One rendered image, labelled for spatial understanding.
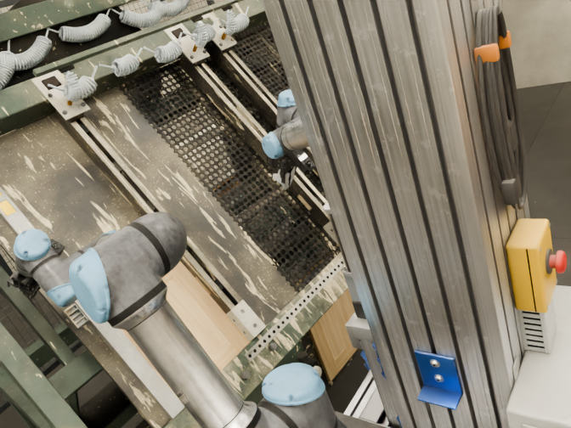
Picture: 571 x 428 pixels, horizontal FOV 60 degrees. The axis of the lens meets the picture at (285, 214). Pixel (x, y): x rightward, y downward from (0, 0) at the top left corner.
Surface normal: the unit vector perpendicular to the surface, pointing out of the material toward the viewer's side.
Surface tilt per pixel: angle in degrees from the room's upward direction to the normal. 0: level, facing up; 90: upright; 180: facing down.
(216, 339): 56
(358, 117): 90
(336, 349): 90
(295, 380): 7
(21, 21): 90
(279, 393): 7
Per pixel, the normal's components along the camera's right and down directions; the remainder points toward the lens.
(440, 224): -0.55, 0.51
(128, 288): 0.33, -0.12
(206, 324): 0.41, -0.42
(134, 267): 0.65, -0.24
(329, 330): 0.71, 0.07
